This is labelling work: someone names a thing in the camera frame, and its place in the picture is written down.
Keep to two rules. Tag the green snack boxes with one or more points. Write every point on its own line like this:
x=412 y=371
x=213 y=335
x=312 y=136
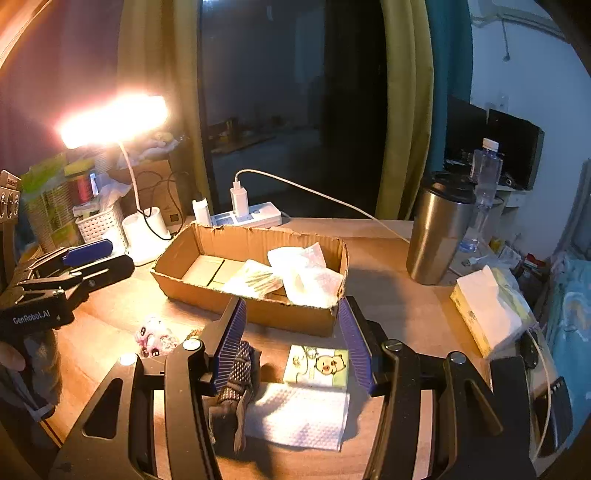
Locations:
x=48 y=203

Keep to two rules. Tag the teal curtain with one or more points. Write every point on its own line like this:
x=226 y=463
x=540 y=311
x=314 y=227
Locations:
x=455 y=60

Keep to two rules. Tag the white charger adapter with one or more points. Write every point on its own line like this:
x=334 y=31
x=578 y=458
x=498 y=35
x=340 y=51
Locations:
x=239 y=198

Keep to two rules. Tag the black monitor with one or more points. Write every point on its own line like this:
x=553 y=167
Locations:
x=515 y=147
x=464 y=127

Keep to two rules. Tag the blue blanket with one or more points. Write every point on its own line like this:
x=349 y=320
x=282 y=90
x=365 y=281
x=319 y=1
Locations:
x=572 y=323

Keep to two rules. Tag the yellow curtain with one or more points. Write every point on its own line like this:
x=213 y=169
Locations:
x=175 y=69
x=411 y=92

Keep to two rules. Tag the yellow tissue pack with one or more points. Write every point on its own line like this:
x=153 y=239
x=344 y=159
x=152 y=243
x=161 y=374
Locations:
x=489 y=304

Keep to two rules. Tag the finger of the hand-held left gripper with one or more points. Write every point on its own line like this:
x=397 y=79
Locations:
x=87 y=253
x=99 y=272

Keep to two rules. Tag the white paper towel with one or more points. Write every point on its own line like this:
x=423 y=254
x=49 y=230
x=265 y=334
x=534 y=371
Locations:
x=300 y=417

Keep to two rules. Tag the green and white packet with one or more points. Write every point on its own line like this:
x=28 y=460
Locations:
x=436 y=235

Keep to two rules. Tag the person's left hand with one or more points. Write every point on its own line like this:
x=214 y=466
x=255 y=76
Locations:
x=11 y=357

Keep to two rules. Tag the white plastic basket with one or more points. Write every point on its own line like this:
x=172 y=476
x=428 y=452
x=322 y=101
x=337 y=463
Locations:
x=101 y=226

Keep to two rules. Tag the white air conditioner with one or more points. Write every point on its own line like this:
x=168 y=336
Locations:
x=512 y=14

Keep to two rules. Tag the grey dotted sock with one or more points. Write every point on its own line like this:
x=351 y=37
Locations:
x=238 y=374

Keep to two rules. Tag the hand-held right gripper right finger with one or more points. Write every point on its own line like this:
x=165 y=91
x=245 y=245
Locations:
x=354 y=346

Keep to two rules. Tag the purple and white plush toy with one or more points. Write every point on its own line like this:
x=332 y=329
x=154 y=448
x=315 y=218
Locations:
x=157 y=337

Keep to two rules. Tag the white power strip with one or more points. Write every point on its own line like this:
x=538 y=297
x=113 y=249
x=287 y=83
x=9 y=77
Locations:
x=258 y=214

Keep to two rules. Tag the clear water bottle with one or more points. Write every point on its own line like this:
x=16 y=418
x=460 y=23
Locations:
x=487 y=170

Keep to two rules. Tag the cardboard box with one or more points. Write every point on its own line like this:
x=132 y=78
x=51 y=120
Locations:
x=258 y=314

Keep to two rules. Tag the brown paper bag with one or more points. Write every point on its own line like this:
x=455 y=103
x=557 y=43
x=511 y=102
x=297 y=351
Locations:
x=157 y=184

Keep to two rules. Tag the white desk lamp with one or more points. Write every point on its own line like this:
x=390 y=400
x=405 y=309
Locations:
x=115 y=117

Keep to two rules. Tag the green cartoon tissue pack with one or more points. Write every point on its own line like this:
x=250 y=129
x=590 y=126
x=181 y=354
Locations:
x=318 y=367

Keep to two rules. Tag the black device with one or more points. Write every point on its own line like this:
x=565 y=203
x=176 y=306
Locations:
x=554 y=406

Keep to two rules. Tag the red can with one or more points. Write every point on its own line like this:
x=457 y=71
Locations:
x=82 y=189

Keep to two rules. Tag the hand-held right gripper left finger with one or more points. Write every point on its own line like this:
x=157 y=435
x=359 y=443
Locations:
x=230 y=344

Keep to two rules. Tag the green striped tissue pack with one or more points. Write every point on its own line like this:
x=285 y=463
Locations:
x=254 y=277

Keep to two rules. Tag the white plastic tissue pack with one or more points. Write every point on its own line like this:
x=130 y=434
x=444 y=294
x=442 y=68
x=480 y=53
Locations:
x=314 y=288
x=298 y=256

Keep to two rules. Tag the small white adapter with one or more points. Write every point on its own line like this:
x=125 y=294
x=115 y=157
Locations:
x=201 y=211

